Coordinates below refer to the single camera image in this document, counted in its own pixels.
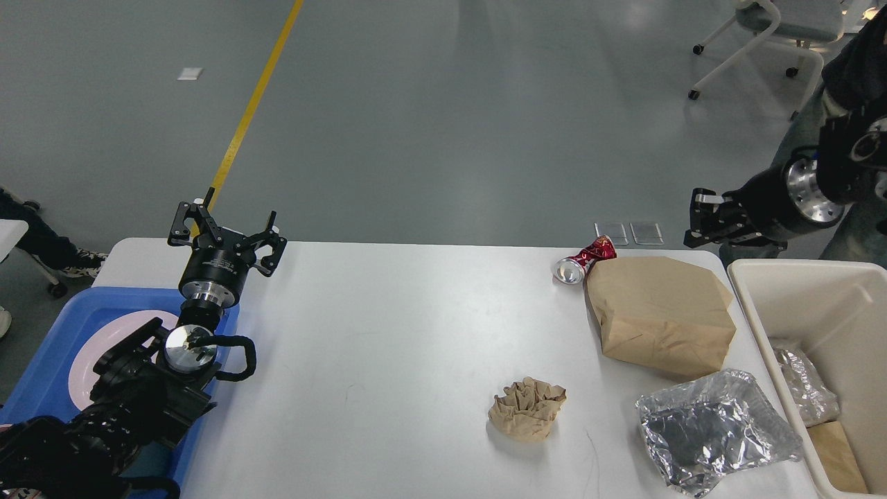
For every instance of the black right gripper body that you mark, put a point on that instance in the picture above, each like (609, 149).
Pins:
(787, 202)

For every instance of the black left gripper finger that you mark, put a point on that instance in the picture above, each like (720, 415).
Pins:
(193, 226)
(269, 237)

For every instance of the white chair at left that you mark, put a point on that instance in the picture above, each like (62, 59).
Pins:
(12, 230)

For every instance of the aluminium foil sheet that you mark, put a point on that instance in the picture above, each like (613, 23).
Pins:
(698, 432)

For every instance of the beige plastic bin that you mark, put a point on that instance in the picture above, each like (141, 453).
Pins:
(837, 311)

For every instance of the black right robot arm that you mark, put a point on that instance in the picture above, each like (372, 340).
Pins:
(849, 149)

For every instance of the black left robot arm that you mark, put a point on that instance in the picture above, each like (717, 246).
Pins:
(152, 384)

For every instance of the pink plate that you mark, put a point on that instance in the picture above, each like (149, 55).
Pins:
(82, 377)

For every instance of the seated person leg left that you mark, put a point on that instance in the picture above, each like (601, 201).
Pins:
(53, 250)

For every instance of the crushed red soda can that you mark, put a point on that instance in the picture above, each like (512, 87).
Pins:
(573, 269)

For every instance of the brown paper napkin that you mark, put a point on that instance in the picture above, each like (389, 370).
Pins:
(527, 409)

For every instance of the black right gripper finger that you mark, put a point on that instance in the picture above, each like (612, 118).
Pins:
(753, 242)
(716, 219)

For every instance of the brown paper bag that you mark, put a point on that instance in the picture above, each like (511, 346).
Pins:
(662, 313)

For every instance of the foil piece in bin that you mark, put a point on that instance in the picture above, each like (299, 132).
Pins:
(815, 402)

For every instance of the white office chair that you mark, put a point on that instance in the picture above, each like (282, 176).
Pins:
(803, 22)

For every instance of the floor outlet cover plates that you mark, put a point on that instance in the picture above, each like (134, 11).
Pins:
(637, 233)

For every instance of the blue plastic tray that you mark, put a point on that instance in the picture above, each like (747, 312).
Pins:
(44, 387)

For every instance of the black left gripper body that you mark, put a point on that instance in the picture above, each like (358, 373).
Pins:
(217, 272)

